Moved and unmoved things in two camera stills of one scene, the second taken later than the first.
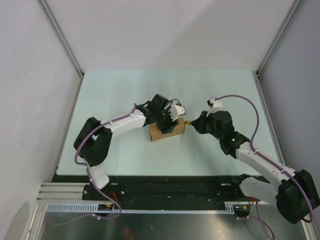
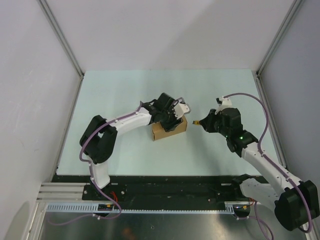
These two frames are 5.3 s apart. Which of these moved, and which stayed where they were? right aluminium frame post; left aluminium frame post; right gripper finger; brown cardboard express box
Moved: right gripper finger
Stayed: left aluminium frame post; right aluminium frame post; brown cardboard express box
